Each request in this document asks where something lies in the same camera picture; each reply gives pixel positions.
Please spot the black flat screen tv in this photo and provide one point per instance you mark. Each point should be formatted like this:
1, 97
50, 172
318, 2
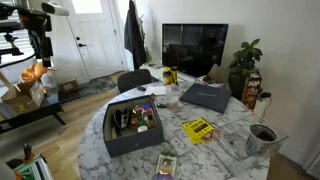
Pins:
193, 48

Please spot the white and purple food pouch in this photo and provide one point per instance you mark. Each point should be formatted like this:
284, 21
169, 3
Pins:
166, 165

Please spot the dark blue flat box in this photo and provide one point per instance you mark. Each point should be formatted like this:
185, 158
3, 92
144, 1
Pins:
208, 97

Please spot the yellow vitamin bottle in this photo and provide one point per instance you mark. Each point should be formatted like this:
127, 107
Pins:
167, 76

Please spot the silver metal can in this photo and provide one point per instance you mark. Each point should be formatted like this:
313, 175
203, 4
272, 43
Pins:
259, 139

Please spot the orange red game box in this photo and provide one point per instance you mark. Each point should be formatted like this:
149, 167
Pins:
251, 89

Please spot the dark hanging coat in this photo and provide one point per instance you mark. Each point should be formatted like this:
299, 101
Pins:
133, 41

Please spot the white pill bottle blue cap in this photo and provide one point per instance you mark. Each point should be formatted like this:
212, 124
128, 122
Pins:
146, 107

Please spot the dark grey chair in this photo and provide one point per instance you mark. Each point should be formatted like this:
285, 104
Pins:
132, 79

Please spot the potted green plant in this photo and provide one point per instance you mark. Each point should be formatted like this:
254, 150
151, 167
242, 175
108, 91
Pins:
244, 61

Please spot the white paper napkin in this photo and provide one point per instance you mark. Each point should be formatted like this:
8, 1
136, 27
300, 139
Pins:
156, 90

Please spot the clear plastic cup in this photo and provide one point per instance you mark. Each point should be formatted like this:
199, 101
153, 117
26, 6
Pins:
172, 96

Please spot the yellow paper packet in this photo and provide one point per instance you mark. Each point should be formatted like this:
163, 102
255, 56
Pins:
198, 130

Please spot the black remote control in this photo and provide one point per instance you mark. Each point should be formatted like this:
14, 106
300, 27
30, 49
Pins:
141, 88

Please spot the orange plush toy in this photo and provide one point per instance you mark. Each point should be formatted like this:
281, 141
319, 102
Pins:
34, 72

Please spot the cardboard box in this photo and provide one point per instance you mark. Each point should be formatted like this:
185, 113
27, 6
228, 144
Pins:
24, 97

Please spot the green bottle red cap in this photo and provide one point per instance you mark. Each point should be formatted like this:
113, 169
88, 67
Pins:
138, 113

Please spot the black camera tripod rig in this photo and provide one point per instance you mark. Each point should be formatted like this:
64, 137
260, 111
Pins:
34, 16

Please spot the dark blue open box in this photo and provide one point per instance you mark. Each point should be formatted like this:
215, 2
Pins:
123, 133

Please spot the white front door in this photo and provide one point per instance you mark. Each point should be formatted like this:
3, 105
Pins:
95, 36

